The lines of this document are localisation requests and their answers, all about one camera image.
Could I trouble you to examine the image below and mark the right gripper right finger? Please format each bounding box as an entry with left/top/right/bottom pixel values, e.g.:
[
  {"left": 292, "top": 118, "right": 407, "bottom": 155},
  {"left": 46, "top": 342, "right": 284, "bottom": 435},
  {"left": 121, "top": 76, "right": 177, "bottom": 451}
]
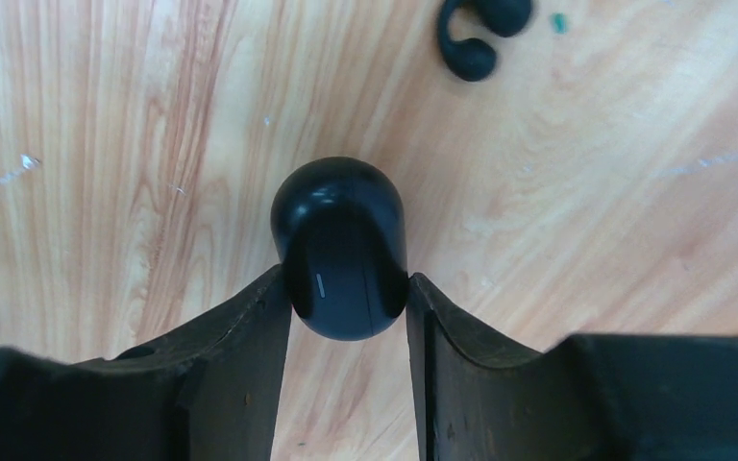
[{"left": 406, "top": 274, "right": 738, "bottom": 460}]

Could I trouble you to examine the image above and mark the black earbud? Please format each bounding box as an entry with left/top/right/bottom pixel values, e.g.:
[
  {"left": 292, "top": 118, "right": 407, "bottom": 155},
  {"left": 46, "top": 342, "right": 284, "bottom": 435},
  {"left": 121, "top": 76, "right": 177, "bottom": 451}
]
[{"left": 435, "top": 0, "right": 534, "bottom": 83}]

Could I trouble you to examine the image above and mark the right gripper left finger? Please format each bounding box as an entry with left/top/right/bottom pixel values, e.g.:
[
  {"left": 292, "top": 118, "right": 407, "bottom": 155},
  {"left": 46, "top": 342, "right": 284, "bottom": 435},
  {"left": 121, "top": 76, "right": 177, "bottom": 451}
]
[{"left": 0, "top": 267, "right": 292, "bottom": 460}]

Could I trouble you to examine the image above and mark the black earbud case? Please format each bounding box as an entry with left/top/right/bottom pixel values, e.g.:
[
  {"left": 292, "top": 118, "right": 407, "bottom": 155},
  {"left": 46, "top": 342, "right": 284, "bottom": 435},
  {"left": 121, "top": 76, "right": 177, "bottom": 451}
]
[{"left": 271, "top": 157, "right": 408, "bottom": 341}]

